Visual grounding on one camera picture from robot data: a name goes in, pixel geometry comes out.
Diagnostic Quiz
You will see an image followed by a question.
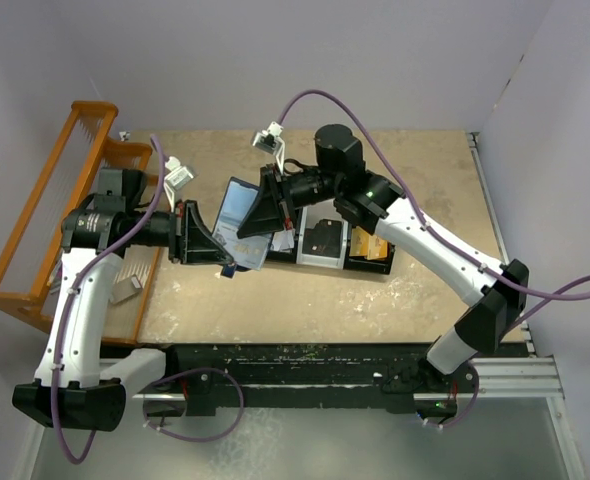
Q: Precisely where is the silver VIP card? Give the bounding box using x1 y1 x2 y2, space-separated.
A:
213 224 272 270

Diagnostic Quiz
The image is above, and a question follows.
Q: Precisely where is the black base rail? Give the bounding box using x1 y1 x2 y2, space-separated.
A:
140 343 479 416

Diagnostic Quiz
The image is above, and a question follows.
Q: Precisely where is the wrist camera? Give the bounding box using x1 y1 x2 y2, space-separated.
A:
251 122 286 174
163 156 197 208

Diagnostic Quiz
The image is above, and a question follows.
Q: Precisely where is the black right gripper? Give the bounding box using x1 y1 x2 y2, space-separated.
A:
237 164 341 240

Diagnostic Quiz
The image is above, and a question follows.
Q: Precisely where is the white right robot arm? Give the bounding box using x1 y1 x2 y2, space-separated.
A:
237 123 529 391

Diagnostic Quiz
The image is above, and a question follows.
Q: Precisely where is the aluminium frame rail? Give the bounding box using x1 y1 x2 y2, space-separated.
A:
33 355 564 401

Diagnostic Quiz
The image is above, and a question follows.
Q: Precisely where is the orange wooden rack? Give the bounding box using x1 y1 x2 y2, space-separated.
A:
0 101 155 332

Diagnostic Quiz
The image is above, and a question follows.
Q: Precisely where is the pile of black cards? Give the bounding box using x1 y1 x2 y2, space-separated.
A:
302 219 343 258

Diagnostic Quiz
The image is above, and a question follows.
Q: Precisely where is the white middle bin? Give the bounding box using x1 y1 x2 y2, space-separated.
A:
296 201 348 270

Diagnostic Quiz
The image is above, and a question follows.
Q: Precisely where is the pile of gold cards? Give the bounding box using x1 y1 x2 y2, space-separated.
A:
349 227 389 261

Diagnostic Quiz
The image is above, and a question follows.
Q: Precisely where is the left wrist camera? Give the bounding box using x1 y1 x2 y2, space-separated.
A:
163 156 197 208

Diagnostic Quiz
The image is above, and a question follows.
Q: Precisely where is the small grey box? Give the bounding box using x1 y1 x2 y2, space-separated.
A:
109 275 143 305

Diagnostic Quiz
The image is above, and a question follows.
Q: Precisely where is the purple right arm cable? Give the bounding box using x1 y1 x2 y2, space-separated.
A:
277 89 590 434

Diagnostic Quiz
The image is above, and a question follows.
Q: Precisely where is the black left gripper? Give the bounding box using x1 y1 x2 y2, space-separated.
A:
127 198 233 264

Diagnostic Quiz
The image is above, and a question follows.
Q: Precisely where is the blue leather card holder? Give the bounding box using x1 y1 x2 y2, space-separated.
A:
212 177 272 271

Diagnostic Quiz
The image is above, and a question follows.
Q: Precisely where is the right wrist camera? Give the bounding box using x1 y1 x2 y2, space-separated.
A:
251 122 286 174

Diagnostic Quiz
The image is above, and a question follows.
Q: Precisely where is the black bin with gold cards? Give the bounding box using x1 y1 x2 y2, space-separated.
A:
343 225 395 275

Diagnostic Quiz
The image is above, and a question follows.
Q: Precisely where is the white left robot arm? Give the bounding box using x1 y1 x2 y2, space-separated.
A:
12 168 233 432

